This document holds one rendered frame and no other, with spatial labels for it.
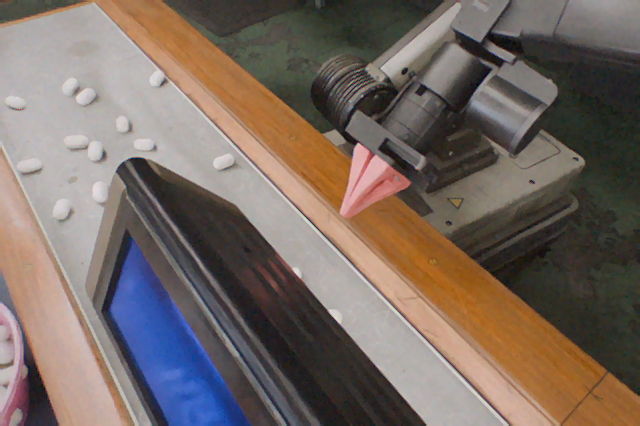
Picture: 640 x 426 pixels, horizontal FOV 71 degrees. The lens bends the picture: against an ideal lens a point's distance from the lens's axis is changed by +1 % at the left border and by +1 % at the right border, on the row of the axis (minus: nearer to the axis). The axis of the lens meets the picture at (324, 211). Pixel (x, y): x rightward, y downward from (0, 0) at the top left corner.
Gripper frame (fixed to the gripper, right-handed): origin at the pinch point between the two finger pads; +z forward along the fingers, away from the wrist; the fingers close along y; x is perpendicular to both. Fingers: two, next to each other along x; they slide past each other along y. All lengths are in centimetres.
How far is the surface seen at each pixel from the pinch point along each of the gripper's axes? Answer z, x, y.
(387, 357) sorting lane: 10.6, 7.1, 11.7
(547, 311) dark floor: 0, 112, 13
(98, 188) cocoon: 21.4, -5.1, -32.1
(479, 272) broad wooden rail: -2.8, 15.0, 11.4
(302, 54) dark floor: -24, 129, -151
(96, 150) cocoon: 19.3, -3.3, -40.4
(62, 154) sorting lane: 24, -5, -45
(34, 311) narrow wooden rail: 31.0, -13.4, -16.8
